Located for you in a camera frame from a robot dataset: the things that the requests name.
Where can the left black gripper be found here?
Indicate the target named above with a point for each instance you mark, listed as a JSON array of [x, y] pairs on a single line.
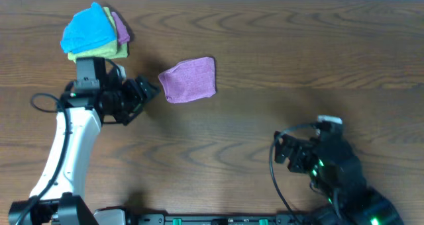
[[133, 99]]

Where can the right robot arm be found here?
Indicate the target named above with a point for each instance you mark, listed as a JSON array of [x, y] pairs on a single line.
[[336, 173]]

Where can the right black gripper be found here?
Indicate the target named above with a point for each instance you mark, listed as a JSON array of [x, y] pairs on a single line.
[[301, 147]]

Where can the small purple folded cloth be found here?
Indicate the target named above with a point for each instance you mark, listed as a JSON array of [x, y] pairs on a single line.
[[122, 33]]

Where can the green folded cloth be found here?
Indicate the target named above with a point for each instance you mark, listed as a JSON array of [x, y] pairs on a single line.
[[111, 50]]

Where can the blue folded cloth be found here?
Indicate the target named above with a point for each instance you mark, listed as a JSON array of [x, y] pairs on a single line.
[[89, 29]]

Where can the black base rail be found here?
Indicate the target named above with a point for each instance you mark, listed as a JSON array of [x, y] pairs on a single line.
[[162, 219]]

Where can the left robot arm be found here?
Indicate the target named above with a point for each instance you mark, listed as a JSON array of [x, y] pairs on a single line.
[[101, 89]]

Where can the purple microfiber cloth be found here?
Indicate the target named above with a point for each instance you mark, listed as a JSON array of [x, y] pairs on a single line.
[[189, 80]]

